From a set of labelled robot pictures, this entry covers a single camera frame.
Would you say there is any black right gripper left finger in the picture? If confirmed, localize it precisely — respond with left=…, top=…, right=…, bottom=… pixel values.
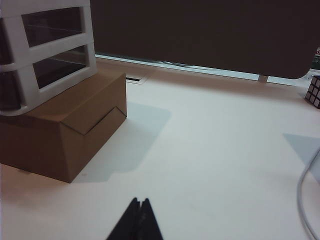
left=106, top=197, right=142, bottom=240

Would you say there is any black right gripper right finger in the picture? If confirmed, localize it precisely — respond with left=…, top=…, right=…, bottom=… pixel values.
left=136, top=197, right=165, bottom=240

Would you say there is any brown cardboard box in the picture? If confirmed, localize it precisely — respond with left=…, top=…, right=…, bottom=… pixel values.
left=0, top=65, right=128, bottom=184

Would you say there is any black Rubik's cube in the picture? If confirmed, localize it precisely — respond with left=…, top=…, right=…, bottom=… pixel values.
left=304, top=74, right=320, bottom=110

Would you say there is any clear bottle with label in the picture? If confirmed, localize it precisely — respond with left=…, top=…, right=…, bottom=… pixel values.
left=312, top=46, right=320, bottom=76

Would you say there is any white cable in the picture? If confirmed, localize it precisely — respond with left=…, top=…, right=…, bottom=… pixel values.
left=297, top=147, right=320, bottom=240

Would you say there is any white plastic drawer cabinet frame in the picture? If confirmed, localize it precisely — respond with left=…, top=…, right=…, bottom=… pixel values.
left=0, top=0, right=98, bottom=117

